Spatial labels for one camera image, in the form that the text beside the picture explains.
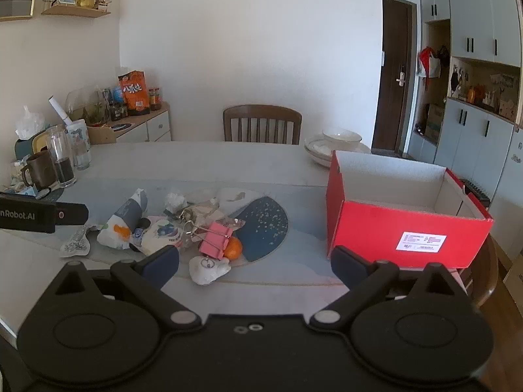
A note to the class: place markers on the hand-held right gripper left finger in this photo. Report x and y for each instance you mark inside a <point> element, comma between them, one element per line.
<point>163,262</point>

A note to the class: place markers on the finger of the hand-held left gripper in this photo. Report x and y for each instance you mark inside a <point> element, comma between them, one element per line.
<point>73,214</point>

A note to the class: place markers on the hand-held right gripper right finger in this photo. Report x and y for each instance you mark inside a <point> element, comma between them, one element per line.
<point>347,265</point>

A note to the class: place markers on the white blueberry print packet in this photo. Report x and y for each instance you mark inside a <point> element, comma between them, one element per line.
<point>163,230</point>

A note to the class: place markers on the red cardboard box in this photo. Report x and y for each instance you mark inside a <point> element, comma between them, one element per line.
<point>367,228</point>

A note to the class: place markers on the white tissue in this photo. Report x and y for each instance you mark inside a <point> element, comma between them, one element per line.
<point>204,274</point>

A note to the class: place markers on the grey wet wipes pack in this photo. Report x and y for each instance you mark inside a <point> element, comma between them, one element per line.
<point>127,211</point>

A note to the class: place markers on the pink binder clip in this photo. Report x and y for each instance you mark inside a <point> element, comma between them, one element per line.
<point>214,241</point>

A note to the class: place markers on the orange tangerine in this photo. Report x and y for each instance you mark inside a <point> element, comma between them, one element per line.
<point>235,250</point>

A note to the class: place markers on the white marble desktop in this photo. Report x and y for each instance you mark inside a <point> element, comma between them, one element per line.
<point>184,159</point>

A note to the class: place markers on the brown mug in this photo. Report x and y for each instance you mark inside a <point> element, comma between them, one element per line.
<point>41,171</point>

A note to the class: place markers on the small drinking glass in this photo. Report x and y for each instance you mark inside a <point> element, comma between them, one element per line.
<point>82,155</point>

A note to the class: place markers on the green and yellow tissue box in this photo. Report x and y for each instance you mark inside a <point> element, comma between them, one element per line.
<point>24,147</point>

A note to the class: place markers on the white printed cup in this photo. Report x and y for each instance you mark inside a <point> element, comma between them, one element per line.
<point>77,134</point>

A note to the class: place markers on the small wooden box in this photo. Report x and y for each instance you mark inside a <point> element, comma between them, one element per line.
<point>102,135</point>

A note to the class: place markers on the white tube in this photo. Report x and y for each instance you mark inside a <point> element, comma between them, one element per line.
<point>59,109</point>

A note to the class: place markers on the white plate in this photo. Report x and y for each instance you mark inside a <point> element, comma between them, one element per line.
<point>318,148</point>
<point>320,161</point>

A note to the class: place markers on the glass fish bowl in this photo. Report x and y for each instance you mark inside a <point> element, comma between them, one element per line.
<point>81,102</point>

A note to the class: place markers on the white sideboard cabinet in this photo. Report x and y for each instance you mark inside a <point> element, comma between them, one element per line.
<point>157,128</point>

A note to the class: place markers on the white bowl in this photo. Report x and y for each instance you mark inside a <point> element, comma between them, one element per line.
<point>341,139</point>

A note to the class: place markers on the orange snack bag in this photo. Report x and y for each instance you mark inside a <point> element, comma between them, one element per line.
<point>135,94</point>

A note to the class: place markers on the red lidded jar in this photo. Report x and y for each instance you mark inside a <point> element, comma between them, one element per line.
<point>154,100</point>

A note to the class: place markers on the black shoe rack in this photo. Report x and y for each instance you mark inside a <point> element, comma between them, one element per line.
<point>476,190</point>

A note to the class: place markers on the brown cardboard box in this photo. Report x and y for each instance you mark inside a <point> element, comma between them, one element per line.
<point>434,122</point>

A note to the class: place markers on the dark brown door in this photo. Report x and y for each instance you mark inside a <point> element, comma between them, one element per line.
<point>392,102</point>

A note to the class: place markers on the wooden slat back chair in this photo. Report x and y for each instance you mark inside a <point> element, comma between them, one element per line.
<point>261,112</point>

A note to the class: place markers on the silver door lock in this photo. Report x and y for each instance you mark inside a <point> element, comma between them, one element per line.
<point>401,76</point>

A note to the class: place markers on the orange bottle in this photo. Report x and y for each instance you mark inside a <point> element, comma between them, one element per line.
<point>472,94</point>

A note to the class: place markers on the small figurines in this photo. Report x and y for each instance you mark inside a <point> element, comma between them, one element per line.
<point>103,3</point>

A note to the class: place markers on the red hanging bag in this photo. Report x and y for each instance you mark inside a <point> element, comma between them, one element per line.
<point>427,63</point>

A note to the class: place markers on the wooden wall shelf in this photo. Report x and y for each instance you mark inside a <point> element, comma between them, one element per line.
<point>81,12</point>

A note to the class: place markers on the grey wall cabinet unit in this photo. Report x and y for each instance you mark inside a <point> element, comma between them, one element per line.
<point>474,12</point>

